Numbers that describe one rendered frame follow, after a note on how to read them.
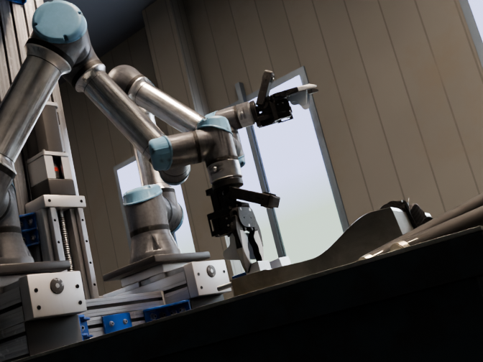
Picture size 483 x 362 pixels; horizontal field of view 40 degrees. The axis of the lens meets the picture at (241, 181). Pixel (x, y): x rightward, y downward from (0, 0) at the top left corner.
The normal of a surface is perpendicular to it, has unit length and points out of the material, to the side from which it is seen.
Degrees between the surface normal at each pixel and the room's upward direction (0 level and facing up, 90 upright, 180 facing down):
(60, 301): 90
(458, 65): 90
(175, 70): 90
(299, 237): 90
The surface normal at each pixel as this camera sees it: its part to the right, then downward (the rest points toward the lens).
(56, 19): 0.15, -0.38
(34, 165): -0.62, -0.04
